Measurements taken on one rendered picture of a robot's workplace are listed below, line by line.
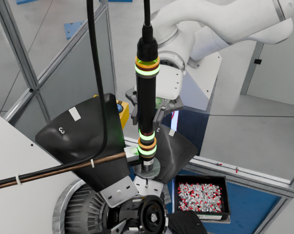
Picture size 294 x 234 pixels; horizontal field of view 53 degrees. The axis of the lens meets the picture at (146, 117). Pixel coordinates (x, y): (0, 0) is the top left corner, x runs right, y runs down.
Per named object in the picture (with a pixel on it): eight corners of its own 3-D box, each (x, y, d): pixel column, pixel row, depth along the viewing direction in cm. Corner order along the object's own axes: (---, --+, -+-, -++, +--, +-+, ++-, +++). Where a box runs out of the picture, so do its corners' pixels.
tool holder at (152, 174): (130, 185, 76) (128, 165, 69) (124, 162, 81) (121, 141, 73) (163, 176, 78) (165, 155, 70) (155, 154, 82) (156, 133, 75)
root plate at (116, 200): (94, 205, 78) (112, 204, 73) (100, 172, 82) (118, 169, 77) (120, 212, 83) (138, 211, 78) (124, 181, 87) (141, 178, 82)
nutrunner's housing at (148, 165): (142, 180, 80) (139, 33, 45) (138, 168, 82) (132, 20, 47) (156, 177, 80) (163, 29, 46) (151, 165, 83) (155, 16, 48)
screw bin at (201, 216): (173, 218, 120) (174, 211, 115) (173, 181, 131) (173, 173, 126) (227, 221, 119) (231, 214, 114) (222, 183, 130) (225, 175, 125)
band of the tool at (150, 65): (139, 81, 52) (139, 68, 50) (133, 66, 55) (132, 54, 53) (162, 77, 53) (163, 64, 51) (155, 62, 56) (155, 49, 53)
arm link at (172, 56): (185, 81, 78) (182, 88, 76) (153, 74, 79) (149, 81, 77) (188, 55, 71) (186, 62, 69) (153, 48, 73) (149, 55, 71)
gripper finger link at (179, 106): (192, 103, 67) (174, 115, 65) (167, 85, 71) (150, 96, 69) (192, 99, 66) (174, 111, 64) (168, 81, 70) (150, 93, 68)
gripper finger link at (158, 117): (174, 111, 67) (166, 133, 63) (160, 108, 68) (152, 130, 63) (175, 101, 65) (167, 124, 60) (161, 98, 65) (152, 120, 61)
